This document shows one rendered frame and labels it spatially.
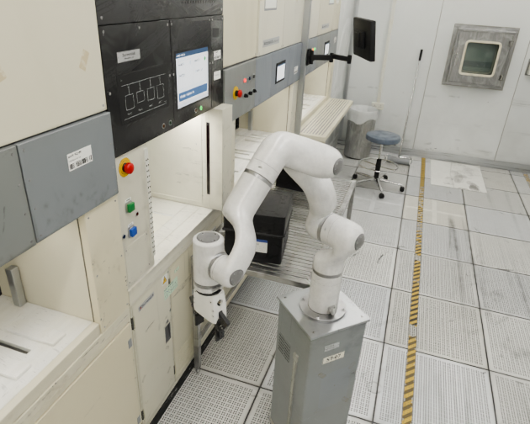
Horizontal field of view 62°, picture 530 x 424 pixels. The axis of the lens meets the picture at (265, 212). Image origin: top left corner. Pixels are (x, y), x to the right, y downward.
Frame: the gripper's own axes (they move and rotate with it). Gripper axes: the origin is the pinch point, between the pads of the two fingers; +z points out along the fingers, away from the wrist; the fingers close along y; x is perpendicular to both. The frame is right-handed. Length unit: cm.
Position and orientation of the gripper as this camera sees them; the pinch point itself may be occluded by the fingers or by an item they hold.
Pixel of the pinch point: (209, 328)
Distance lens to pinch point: 138.0
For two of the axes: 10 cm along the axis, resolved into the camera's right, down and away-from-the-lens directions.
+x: -6.9, 3.0, -6.6
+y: -7.3, -3.5, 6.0
